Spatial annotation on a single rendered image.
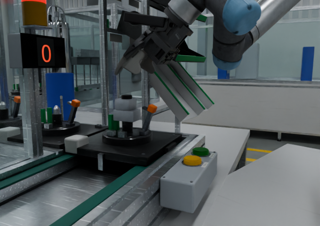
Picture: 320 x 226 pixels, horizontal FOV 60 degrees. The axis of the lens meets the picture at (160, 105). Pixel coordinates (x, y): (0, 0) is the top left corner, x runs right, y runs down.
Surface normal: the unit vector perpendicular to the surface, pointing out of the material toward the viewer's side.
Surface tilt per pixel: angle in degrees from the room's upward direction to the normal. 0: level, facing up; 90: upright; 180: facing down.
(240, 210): 0
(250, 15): 131
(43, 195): 0
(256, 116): 90
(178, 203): 90
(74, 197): 0
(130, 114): 90
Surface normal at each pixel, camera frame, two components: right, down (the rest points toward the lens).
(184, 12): -0.03, 0.47
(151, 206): 0.92, 0.06
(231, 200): 0.00, -0.99
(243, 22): 0.47, 0.73
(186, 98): -0.55, 0.12
